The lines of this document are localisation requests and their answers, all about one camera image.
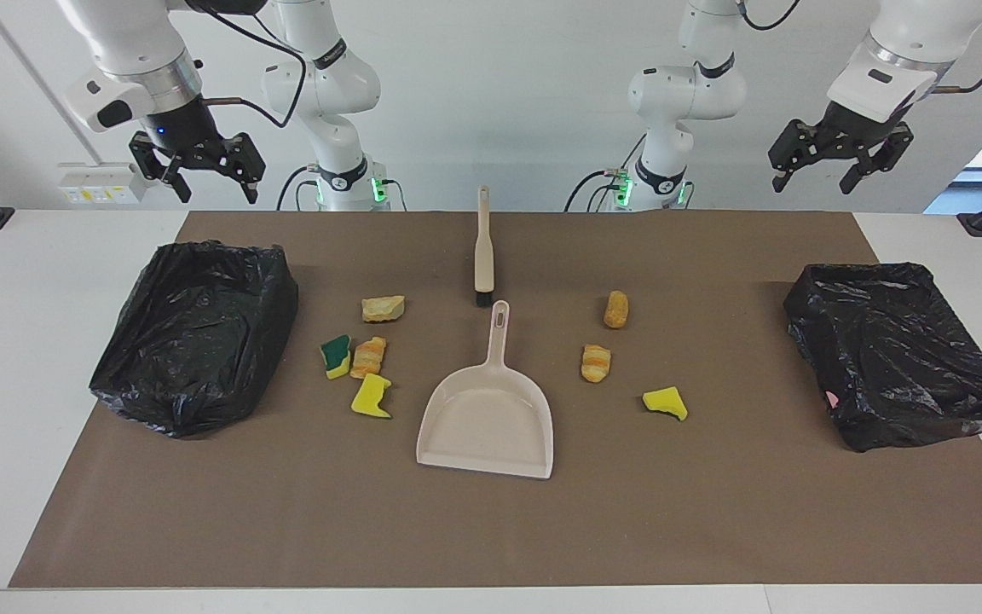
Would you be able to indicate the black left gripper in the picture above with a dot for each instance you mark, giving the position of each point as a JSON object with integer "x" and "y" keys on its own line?
{"x": 857, "y": 132}

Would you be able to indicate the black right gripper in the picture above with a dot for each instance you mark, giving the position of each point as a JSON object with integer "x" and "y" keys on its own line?
{"x": 184, "y": 128}

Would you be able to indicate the pale torn bread chunk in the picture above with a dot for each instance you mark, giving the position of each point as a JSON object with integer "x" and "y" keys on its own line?
{"x": 382, "y": 309}

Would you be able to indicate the green yellow sponge piece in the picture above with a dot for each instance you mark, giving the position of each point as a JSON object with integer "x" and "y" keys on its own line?
{"x": 336, "y": 354}

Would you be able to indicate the orange striped croissant piece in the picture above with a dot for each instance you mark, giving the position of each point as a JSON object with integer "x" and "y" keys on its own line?
{"x": 595, "y": 364}
{"x": 368, "y": 358}

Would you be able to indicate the brown bread roll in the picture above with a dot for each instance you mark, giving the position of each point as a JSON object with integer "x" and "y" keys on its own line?
{"x": 616, "y": 310}

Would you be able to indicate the notched yellow sponge piece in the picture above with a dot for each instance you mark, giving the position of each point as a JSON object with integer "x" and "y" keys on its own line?
{"x": 369, "y": 399}

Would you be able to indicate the beige hand brush black bristles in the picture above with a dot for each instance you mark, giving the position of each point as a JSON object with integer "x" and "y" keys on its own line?
{"x": 483, "y": 256}

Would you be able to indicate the yellow sponge wedge green backing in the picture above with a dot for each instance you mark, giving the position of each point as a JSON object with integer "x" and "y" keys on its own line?
{"x": 664, "y": 401}

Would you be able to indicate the beige plastic dustpan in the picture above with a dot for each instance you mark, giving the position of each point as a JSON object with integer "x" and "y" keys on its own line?
{"x": 482, "y": 426}

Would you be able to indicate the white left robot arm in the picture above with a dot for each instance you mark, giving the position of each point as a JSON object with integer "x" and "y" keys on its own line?
{"x": 678, "y": 94}

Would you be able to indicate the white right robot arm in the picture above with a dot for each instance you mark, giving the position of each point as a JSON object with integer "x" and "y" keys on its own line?
{"x": 320, "y": 77}

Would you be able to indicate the black bag lined bin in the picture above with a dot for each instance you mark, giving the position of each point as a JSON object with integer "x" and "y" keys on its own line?
{"x": 193, "y": 341}

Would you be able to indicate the black bin with pink scrap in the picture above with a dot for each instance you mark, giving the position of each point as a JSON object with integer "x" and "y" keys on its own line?
{"x": 892, "y": 358}

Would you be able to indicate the brown table mat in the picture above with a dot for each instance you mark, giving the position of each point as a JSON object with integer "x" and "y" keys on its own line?
{"x": 491, "y": 529}

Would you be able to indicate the white wall socket box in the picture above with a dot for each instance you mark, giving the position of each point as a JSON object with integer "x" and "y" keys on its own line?
{"x": 99, "y": 183}

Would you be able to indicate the white wall conduit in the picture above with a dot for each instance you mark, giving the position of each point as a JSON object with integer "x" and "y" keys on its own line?
{"x": 11, "y": 43}

